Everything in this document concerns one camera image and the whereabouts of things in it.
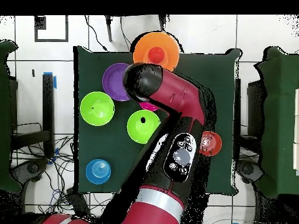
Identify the dark green table cloth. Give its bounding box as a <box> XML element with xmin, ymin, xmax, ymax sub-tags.
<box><xmin>73</xmin><ymin>45</ymin><xmax>241</xmax><ymax>195</ymax></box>

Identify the green cloth side table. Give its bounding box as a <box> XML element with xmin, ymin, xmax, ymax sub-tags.
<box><xmin>253</xmin><ymin>45</ymin><xmax>299</xmax><ymax>199</ymax></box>
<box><xmin>0</xmin><ymin>39</ymin><xmax>23</xmax><ymax>194</ymax></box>

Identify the black stand leg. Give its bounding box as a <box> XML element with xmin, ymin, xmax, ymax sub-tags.
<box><xmin>104</xmin><ymin>15</ymin><xmax>113</xmax><ymax>43</ymax></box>
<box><xmin>158</xmin><ymin>15</ymin><xmax>170</xmax><ymax>32</ymax></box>

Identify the black metal beam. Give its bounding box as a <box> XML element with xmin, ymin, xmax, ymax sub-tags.
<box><xmin>234</xmin><ymin>78</ymin><xmax>242</xmax><ymax>162</ymax></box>

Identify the small pink-red bowl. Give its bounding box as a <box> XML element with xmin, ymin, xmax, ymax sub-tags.
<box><xmin>139</xmin><ymin>101</ymin><xmax>160</xmax><ymax>112</ymax></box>

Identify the black power strip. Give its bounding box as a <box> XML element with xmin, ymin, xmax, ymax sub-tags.
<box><xmin>66</xmin><ymin>187</ymin><xmax>91</xmax><ymax>218</ymax></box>

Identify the tangle of cables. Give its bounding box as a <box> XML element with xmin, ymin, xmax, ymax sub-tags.
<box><xmin>13</xmin><ymin>122</ymin><xmax>79</xmax><ymax>224</ymax></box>

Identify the black metal frame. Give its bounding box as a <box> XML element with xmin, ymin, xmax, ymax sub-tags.
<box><xmin>11</xmin><ymin>73</ymin><xmax>55</xmax><ymax>160</ymax></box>

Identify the green bowl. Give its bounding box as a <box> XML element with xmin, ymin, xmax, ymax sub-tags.
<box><xmin>126</xmin><ymin>109</ymin><xmax>161</xmax><ymax>145</ymax></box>
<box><xmin>79</xmin><ymin>91</ymin><xmax>116</xmax><ymax>127</ymax></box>

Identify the orange cup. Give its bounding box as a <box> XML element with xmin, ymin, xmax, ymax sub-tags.
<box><xmin>147</xmin><ymin>45</ymin><xmax>166</xmax><ymax>65</ymax></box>

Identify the large yellow-orange bowl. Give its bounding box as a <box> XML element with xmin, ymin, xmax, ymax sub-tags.
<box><xmin>133</xmin><ymin>31</ymin><xmax>180</xmax><ymax>72</ymax></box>

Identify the small orange bowl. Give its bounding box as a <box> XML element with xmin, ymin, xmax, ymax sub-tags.
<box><xmin>199</xmin><ymin>131</ymin><xmax>223</xmax><ymax>157</ymax></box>

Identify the small light blue bowl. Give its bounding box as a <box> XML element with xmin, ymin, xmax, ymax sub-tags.
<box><xmin>85</xmin><ymin>159</ymin><xmax>112</xmax><ymax>186</ymax></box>

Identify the black square frame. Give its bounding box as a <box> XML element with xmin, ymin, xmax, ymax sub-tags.
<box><xmin>34</xmin><ymin>15</ymin><xmax>69</xmax><ymax>43</ymax></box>

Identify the purple bowl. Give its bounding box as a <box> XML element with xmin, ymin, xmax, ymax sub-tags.
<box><xmin>102</xmin><ymin>62</ymin><xmax>131</xmax><ymax>102</ymax></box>

